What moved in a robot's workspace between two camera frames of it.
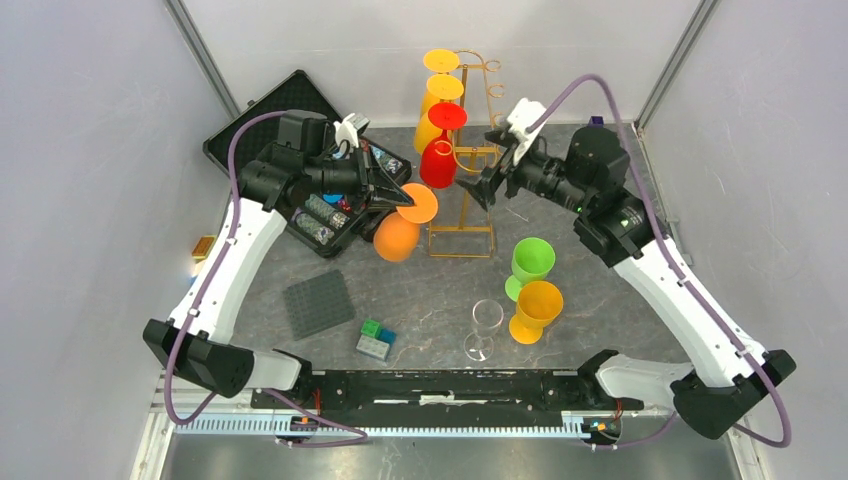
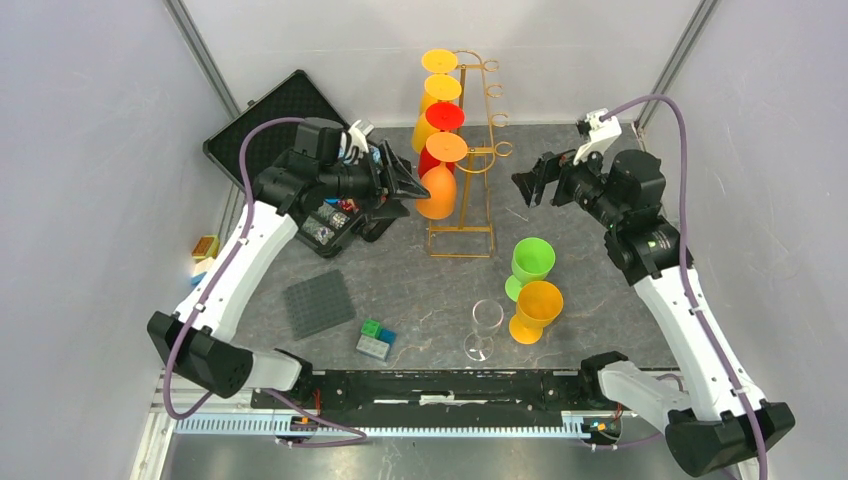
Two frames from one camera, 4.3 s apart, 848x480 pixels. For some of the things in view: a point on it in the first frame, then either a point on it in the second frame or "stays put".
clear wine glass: [487, 316] stays put
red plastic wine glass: [438, 160] stays put
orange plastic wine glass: [396, 234] -> [440, 181]
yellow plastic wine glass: [444, 87] stays put
